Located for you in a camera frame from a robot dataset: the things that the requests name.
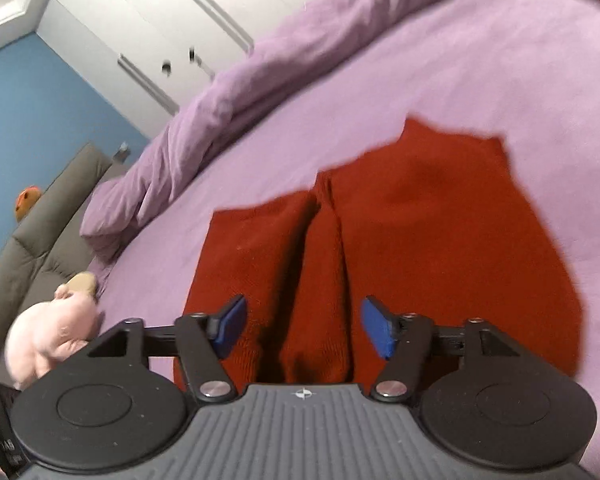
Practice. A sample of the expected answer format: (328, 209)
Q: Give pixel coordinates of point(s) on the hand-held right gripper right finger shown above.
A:
(377, 329)

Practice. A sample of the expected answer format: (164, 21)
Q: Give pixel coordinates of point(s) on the grey wall plug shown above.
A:
(121, 151)

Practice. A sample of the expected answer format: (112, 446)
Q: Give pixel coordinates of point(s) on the grey sofa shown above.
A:
(45, 240)

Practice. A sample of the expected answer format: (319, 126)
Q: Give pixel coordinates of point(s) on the pale pink plush toy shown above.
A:
(45, 330)

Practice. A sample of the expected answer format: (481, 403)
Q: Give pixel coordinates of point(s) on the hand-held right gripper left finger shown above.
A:
(230, 329)

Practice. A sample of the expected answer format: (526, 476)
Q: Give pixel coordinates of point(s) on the purple fleece bed blanket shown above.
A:
(480, 70)

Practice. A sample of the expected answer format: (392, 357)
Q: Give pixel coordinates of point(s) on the purple duvet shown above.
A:
(260, 110)

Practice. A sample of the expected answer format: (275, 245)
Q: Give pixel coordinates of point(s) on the rust red knit cardigan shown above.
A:
(430, 240)

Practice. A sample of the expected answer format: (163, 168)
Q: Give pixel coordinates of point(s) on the white wardrobe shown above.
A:
(130, 15)

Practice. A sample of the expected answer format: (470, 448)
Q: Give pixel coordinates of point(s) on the orange plush toy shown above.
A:
(27, 202)

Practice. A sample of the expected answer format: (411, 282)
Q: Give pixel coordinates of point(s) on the black wardrobe knob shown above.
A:
(166, 67)
(193, 55)

